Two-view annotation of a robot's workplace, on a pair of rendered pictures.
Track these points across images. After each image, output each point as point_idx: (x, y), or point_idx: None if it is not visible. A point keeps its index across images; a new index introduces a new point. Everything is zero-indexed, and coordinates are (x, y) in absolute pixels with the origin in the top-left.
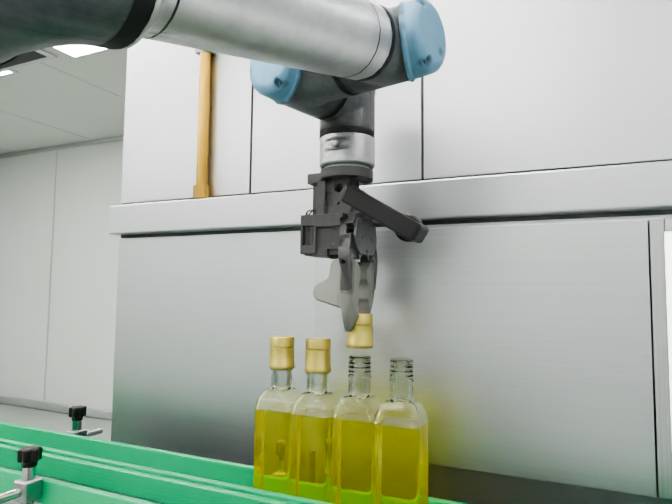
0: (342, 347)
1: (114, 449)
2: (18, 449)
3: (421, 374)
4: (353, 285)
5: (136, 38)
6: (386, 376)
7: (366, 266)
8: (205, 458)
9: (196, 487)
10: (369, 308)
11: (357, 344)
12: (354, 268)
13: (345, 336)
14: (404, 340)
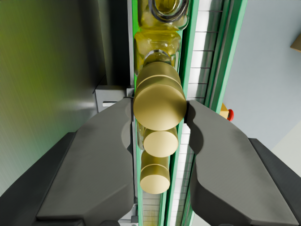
0: (49, 141)
1: (141, 199)
2: (169, 223)
3: (29, 9)
4: (240, 144)
5: None
6: (49, 66)
7: (111, 202)
8: (138, 157)
9: (181, 137)
10: (124, 106)
11: (180, 81)
12: (258, 186)
13: (40, 148)
14: (3, 50)
